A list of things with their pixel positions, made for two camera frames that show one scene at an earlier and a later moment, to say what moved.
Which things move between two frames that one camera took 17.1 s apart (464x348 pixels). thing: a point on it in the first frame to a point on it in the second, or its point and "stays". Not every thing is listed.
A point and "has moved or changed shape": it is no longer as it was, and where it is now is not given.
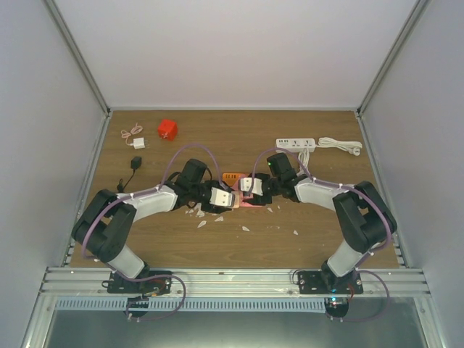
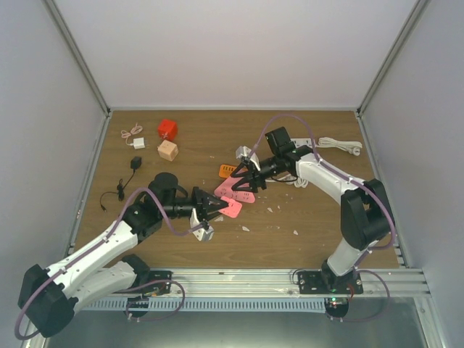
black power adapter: (135, 162) stays
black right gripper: (261, 201) to (250, 175)
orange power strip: (230, 177) has moved or changed shape
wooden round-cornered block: (237, 199) to (167, 150)
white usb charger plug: (138, 143) stays
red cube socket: (167, 130) stays
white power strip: (296, 145) stays
